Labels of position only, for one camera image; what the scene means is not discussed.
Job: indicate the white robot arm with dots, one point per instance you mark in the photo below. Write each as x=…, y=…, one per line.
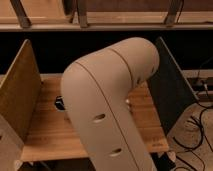
x=94, y=89

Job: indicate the white cup with black inside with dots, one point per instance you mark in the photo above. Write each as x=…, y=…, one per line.
x=59, y=103

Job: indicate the right dark side panel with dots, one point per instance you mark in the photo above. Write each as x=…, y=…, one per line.
x=170, y=90

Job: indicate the left wooden side panel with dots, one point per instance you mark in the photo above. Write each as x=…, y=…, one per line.
x=19, y=91

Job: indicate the wooden shelf rail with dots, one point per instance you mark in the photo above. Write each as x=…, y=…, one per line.
x=105, y=15

